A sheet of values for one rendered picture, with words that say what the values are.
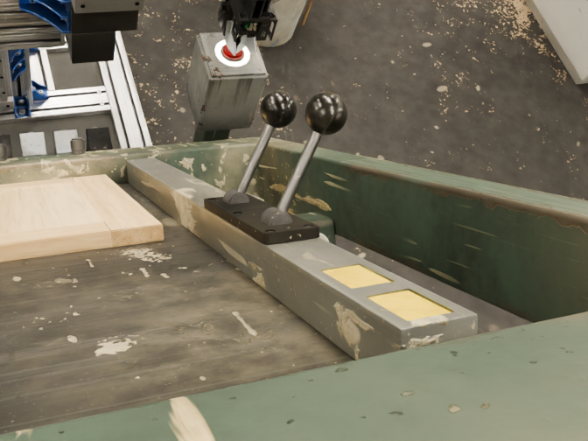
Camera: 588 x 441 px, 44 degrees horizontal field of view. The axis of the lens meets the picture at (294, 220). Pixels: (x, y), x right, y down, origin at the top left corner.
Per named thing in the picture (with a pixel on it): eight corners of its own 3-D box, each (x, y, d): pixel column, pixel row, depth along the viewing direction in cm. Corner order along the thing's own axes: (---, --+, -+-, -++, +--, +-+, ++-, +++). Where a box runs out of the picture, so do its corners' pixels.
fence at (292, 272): (157, 179, 129) (154, 157, 128) (479, 380, 42) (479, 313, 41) (128, 183, 127) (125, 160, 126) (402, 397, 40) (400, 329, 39)
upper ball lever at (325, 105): (282, 236, 66) (343, 102, 66) (297, 245, 63) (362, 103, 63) (246, 220, 65) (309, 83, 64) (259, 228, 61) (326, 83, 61)
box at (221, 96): (237, 87, 161) (254, 29, 146) (250, 130, 156) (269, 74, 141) (184, 90, 157) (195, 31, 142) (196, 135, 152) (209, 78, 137)
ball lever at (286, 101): (241, 214, 77) (294, 100, 77) (253, 221, 74) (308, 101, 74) (210, 200, 76) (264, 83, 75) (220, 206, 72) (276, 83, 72)
